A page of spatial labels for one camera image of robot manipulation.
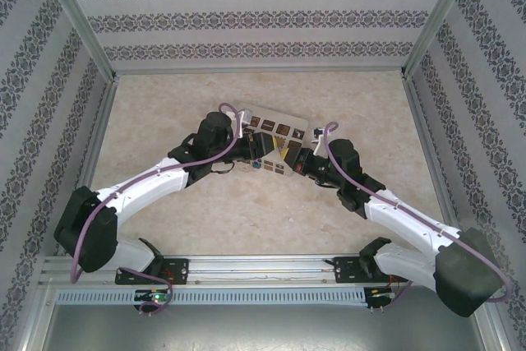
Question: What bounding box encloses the black mounting plate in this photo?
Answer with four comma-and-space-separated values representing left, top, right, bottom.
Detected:
331, 256, 373, 285
114, 257, 191, 286

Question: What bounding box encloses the grey metal sheet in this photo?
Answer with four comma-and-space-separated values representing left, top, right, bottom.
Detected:
40, 304, 484, 351

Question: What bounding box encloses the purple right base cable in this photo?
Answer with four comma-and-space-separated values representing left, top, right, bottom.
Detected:
384, 279, 414, 311

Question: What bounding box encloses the grey slotted cable duct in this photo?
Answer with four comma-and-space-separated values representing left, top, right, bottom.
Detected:
54, 287, 367, 307

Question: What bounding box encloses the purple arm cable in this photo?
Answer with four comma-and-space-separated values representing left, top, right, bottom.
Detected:
70, 103, 242, 285
316, 120, 513, 305

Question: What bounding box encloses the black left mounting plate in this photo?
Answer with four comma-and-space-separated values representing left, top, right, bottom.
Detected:
114, 257, 191, 286

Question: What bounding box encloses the white tray with brown squares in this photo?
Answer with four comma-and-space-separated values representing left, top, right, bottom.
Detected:
240, 104, 312, 179

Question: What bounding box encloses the left circuit board green light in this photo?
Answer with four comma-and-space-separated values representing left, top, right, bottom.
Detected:
135, 291, 170, 305

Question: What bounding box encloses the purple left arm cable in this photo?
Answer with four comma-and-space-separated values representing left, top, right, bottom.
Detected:
70, 103, 242, 285

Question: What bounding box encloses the aluminium frame post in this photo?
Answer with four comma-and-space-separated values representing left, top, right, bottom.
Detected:
31, 0, 121, 83
401, 0, 482, 81

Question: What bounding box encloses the aluminium table side rail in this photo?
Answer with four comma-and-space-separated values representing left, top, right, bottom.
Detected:
77, 75, 121, 194
401, 71, 461, 233

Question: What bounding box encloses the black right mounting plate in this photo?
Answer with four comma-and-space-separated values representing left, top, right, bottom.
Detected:
331, 256, 373, 285

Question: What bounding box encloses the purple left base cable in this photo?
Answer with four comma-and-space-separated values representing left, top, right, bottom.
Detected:
117, 268, 174, 316

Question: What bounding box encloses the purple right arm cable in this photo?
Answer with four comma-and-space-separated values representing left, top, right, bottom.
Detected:
316, 120, 513, 305

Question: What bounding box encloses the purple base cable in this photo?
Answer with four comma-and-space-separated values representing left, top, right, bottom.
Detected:
117, 268, 174, 316
384, 279, 414, 311

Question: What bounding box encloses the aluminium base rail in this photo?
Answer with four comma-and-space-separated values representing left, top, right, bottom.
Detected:
39, 256, 412, 286

